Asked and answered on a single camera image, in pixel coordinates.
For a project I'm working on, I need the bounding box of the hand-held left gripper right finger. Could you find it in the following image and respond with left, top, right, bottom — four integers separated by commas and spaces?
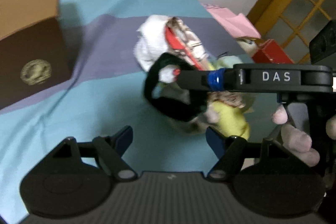
205, 126, 287, 182

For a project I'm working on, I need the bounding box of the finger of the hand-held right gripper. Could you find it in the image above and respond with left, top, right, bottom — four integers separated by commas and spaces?
177, 67, 235, 92

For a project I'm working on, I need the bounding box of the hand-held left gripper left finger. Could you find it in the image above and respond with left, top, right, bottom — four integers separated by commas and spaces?
46, 125, 139, 182

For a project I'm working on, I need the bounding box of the pink plush cloth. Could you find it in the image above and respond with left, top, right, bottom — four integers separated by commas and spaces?
204, 106, 223, 125

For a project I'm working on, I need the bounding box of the yellow cloth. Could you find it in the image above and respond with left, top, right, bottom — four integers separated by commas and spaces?
212, 101, 250, 141

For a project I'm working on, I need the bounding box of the black headband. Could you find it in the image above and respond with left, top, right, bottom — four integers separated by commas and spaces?
143, 52, 210, 123

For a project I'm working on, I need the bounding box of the green knitted cloth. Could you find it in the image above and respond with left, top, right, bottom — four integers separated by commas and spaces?
210, 55, 254, 71

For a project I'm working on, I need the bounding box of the red lined plaid cloth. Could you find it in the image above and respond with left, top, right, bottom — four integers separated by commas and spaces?
165, 17, 210, 69

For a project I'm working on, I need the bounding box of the white knitted cloth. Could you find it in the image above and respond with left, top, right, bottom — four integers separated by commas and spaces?
134, 15, 181, 83

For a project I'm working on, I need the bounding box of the brown cardboard box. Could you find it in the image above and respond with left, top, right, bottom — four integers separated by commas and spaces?
0, 0, 73, 110

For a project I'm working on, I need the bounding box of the person's right hand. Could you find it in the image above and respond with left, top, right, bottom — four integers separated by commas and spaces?
272, 105, 336, 167

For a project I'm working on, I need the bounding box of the red box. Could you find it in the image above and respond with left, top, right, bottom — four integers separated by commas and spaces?
252, 39, 296, 64

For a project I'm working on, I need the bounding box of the white brown plush toy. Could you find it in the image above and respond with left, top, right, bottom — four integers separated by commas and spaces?
236, 37, 260, 57

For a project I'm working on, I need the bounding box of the pink paper bag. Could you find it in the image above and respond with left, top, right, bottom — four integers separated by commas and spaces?
201, 2, 261, 39

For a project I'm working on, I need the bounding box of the striped blue bed sheet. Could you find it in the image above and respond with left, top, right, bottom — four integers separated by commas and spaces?
0, 0, 263, 217

